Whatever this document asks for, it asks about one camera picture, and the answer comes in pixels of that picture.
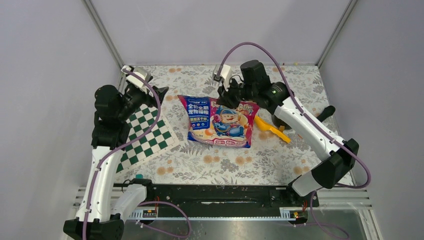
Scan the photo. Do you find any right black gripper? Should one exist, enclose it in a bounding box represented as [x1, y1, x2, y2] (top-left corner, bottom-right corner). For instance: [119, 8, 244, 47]
[216, 76, 257, 110]

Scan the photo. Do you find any yellow plastic scoop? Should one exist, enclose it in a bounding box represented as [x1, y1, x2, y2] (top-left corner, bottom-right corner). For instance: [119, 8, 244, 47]
[254, 116, 291, 144]

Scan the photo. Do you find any pink blue pet food bag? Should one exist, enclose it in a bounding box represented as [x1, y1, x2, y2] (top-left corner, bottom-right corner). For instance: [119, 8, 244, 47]
[178, 95, 259, 148]

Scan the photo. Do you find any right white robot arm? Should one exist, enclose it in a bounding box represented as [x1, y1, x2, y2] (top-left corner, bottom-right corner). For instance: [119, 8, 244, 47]
[212, 60, 359, 206]

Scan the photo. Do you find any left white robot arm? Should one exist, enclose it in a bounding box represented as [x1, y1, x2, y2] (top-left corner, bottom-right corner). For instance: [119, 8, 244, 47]
[63, 83, 169, 240]

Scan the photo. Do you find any black pet bowl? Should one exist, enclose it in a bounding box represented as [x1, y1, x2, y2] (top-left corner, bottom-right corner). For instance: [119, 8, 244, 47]
[271, 114, 292, 131]

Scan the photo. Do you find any green white chessboard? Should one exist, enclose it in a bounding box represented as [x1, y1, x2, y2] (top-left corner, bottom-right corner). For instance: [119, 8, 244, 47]
[116, 105, 180, 175]

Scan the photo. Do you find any floral table mat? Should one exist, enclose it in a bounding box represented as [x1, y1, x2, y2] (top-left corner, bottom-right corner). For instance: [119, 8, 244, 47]
[115, 65, 320, 185]

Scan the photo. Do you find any black marker orange tip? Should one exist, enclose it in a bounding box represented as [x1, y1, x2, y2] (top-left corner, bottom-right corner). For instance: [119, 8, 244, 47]
[316, 105, 336, 123]

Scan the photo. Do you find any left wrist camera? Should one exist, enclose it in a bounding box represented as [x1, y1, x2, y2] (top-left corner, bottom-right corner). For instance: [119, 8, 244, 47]
[121, 65, 153, 94]

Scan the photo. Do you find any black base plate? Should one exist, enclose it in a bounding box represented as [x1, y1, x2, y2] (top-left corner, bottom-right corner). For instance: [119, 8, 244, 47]
[130, 184, 320, 220]

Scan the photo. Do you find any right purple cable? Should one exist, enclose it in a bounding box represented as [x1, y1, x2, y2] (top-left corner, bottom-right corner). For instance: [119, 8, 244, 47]
[218, 42, 372, 239]

